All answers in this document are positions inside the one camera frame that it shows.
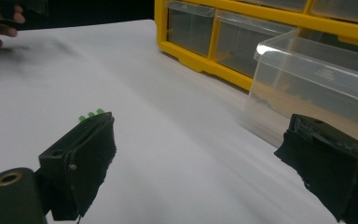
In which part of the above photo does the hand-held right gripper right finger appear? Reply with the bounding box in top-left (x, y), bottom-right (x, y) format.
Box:
top-left (274, 113), bottom-right (358, 224)

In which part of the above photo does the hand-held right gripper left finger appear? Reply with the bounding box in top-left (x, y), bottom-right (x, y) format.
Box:
top-left (38, 111), bottom-right (117, 222)

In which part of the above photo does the yellow black drawer cabinet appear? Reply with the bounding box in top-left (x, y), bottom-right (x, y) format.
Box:
top-left (154, 0), bottom-right (358, 91)

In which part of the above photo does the set of clear cabinet drawers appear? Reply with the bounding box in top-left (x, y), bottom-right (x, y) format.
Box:
top-left (166, 0), bottom-right (358, 78)

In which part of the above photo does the white table sheet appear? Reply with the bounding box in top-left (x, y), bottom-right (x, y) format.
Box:
top-left (0, 19), bottom-right (349, 224)

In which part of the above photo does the clear plastic drawer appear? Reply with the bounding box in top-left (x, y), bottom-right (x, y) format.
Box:
top-left (241, 29), bottom-right (358, 150)

